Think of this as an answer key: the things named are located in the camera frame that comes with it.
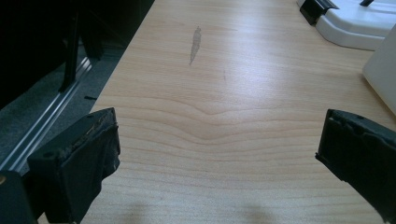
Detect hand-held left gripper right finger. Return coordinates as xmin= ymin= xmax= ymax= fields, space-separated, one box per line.
xmin=315 ymin=108 xmax=396 ymax=224

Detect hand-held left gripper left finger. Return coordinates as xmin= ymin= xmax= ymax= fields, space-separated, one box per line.
xmin=26 ymin=106 xmax=121 ymax=224

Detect white box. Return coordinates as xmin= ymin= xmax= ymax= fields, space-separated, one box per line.
xmin=361 ymin=24 xmax=396 ymax=116

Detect black metal stand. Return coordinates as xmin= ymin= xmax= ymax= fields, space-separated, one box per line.
xmin=58 ymin=12 xmax=104 ymax=93

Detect white plastic appliance base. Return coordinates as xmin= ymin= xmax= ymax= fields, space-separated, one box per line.
xmin=296 ymin=0 xmax=396 ymax=51

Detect black clip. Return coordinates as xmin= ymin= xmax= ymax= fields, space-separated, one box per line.
xmin=299 ymin=0 xmax=340 ymax=26

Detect aluminium floor rail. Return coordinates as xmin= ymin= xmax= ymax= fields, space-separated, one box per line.
xmin=0 ymin=57 xmax=94 ymax=174

